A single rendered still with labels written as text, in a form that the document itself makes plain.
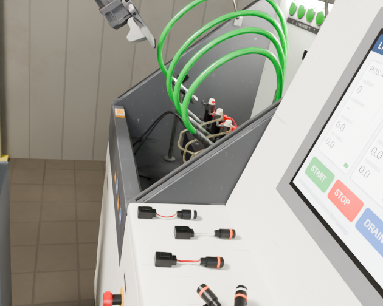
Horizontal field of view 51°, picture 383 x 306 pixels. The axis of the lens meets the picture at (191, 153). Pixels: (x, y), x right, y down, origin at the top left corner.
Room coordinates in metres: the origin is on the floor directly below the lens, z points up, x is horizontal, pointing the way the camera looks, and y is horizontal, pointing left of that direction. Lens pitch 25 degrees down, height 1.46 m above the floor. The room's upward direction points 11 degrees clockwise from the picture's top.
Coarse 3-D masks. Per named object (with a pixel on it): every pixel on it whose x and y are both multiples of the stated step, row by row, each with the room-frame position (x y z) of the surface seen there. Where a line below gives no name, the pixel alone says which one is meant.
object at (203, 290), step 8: (200, 288) 0.46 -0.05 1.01; (208, 288) 0.47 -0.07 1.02; (240, 288) 0.48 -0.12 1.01; (200, 296) 0.46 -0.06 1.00; (208, 296) 0.45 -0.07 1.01; (216, 296) 0.46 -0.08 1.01; (240, 296) 0.46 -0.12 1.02; (208, 304) 0.45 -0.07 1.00; (216, 304) 0.44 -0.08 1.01; (240, 304) 0.45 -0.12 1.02
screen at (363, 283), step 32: (352, 64) 0.66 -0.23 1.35; (352, 96) 0.62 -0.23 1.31; (320, 128) 0.64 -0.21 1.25; (352, 128) 0.58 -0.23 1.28; (320, 160) 0.60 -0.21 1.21; (352, 160) 0.54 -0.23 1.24; (288, 192) 0.62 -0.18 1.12; (320, 192) 0.56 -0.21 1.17; (352, 192) 0.51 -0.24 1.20; (320, 224) 0.52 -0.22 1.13; (352, 224) 0.48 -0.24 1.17; (352, 256) 0.44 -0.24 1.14; (352, 288) 0.42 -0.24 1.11
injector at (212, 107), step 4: (212, 104) 1.11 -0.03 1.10; (208, 108) 1.11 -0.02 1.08; (212, 108) 1.11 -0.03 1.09; (208, 112) 1.11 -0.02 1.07; (212, 112) 1.11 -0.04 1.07; (200, 116) 1.11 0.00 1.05; (204, 116) 1.12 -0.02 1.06; (208, 116) 1.11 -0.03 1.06; (204, 120) 1.11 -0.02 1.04; (208, 120) 1.11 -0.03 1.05; (208, 124) 1.11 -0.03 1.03
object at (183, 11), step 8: (200, 0) 1.09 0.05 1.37; (272, 0) 1.15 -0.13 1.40; (184, 8) 1.08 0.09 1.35; (176, 16) 1.07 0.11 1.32; (280, 16) 1.16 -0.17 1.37; (168, 24) 1.07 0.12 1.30; (160, 40) 1.06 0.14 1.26; (160, 48) 1.06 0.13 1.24; (160, 56) 1.07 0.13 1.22; (160, 64) 1.07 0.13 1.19
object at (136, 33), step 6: (132, 18) 1.06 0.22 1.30; (132, 24) 1.05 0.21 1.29; (132, 30) 1.04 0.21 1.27; (138, 30) 1.04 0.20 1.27; (144, 30) 1.03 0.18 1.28; (132, 36) 1.04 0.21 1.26; (138, 36) 1.04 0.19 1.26; (144, 36) 1.04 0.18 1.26; (150, 36) 1.04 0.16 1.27; (150, 42) 1.04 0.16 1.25
